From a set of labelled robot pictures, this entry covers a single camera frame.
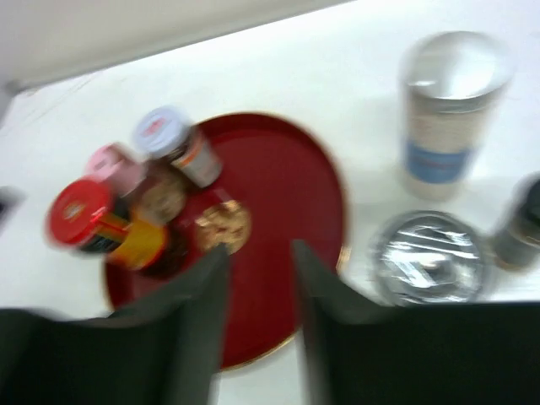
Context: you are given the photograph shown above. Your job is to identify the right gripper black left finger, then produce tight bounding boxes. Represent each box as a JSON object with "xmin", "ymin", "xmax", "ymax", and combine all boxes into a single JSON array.
[{"xmin": 1, "ymin": 246, "xmax": 229, "ymax": 404}]

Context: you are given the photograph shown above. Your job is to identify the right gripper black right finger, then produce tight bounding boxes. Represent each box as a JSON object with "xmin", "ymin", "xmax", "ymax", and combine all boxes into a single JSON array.
[{"xmin": 292, "ymin": 240, "xmax": 539, "ymax": 404}]

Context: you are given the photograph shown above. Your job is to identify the clear dome cap bottle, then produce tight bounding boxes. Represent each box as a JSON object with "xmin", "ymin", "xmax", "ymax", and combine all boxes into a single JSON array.
[{"xmin": 370, "ymin": 210, "xmax": 493, "ymax": 305}]

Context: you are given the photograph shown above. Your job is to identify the small black cap spice bottle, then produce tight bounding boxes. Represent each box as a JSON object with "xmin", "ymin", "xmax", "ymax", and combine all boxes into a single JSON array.
[{"xmin": 490, "ymin": 174, "xmax": 539, "ymax": 271}]

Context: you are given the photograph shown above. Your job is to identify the red cap sauce jar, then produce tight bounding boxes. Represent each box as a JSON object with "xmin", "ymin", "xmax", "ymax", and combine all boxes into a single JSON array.
[{"xmin": 46, "ymin": 176, "xmax": 171, "ymax": 272}]

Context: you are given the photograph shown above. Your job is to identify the pink cap spice bottle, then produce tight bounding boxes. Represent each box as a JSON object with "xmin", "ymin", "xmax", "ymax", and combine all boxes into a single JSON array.
[{"xmin": 83, "ymin": 143, "xmax": 187, "ymax": 224}]

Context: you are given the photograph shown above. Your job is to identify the dark jar white lid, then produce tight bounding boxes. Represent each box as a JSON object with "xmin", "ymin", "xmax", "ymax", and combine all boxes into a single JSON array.
[{"xmin": 133, "ymin": 106, "xmax": 223, "ymax": 188}]

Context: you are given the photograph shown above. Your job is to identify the tall blue label salt bottle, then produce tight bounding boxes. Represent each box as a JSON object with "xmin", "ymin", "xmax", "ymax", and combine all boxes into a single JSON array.
[{"xmin": 402, "ymin": 31, "xmax": 514, "ymax": 201}]

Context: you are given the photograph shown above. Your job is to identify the red round tray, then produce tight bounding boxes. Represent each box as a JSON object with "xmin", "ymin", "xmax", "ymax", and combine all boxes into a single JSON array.
[{"xmin": 102, "ymin": 111, "xmax": 352, "ymax": 372}]

